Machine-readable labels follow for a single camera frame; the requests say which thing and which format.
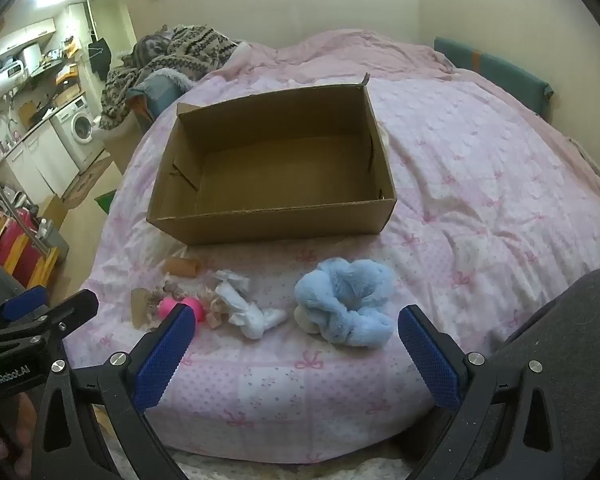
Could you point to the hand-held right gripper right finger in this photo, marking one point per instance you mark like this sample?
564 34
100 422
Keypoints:
430 365

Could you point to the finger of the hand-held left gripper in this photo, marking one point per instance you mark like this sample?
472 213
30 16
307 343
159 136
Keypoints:
25 302
72 307

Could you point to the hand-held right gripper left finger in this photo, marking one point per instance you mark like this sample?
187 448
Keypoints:
162 355

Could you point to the white cloth toy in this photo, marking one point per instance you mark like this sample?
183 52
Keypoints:
252 322

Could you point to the clear plastic wrapper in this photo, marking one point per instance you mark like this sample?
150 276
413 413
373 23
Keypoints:
227 277

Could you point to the light blue plush toy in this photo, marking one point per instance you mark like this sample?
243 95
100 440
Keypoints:
345 300

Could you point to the brown cardboard box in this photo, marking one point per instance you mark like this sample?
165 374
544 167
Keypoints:
280 220

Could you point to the person's left hand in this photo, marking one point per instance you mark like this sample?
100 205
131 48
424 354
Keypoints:
20 420

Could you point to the brown cardboard tube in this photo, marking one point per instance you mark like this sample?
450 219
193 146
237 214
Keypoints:
182 266
140 305

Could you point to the yellow wooden chair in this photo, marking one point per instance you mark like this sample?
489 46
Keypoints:
10 245

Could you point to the grey bin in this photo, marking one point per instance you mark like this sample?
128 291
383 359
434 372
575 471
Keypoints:
55 240

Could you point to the small cardboard floor box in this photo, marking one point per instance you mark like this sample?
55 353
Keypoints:
55 207

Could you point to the patterned doormat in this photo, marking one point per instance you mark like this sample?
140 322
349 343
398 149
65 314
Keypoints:
82 182

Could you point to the white kitchen cabinet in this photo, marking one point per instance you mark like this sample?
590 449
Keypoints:
35 160

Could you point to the person's right leg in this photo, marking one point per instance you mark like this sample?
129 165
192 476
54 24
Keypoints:
580 320

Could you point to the beige storage box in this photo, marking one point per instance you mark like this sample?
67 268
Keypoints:
122 145

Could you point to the white washing machine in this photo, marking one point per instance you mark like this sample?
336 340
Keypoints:
80 125

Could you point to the pink floral quilt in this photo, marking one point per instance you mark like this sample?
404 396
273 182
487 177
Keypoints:
480 185

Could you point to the teal pet bed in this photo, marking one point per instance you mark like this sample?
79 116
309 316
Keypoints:
157 92

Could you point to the white microwave oven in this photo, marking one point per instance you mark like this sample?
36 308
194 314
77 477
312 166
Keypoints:
7 67

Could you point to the black hanging garment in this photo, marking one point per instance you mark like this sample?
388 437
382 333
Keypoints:
99 57

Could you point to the grey tabby cat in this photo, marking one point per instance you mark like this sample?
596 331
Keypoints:
152 45

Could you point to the patterned knit blanket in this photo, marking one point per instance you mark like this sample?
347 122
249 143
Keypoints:
190 55

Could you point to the teal headboard pad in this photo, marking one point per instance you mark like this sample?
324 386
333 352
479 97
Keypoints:
500 70

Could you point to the plain pink duvet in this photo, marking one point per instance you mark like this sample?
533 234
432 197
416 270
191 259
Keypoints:
355 52

